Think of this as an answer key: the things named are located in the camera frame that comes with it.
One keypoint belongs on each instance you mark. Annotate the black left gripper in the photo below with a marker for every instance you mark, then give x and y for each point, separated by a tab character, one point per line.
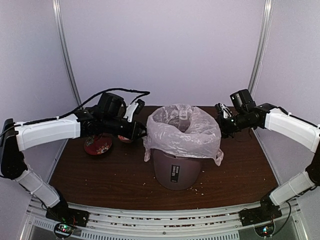
133	133

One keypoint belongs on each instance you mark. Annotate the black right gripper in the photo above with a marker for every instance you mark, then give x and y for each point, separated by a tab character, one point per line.
224	132

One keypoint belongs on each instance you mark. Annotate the pink translucent plastic bag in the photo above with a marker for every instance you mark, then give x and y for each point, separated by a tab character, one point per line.
203	137

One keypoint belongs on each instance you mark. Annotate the mauve plastic trash bin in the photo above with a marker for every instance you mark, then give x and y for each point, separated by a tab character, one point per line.
174	168

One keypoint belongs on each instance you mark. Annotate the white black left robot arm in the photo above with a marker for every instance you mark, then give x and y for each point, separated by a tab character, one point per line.
109	116

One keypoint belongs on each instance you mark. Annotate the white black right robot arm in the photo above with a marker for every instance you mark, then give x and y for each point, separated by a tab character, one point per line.
277	119

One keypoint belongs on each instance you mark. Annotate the red white patterned bowl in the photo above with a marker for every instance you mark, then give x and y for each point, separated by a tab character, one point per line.
124	139

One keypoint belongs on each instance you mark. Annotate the red floral plate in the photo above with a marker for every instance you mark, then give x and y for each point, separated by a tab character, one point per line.
97	144

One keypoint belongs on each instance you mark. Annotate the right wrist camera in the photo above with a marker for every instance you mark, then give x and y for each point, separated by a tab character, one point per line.
223	111

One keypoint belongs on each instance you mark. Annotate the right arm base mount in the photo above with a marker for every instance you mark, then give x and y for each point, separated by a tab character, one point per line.
262	221

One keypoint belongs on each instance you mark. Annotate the aluminium front rail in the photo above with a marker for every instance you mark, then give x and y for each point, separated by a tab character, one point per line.
220	223

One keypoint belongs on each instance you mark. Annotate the right aluminium frame post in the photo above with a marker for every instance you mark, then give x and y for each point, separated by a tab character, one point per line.
262	45

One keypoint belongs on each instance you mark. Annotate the aluminium frame post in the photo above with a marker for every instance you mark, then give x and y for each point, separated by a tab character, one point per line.
262	45
65	53

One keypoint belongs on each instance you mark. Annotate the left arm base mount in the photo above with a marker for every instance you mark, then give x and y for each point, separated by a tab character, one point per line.
68	220

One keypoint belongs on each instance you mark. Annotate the left aluminium frame post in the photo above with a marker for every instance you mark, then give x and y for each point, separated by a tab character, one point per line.
65	53

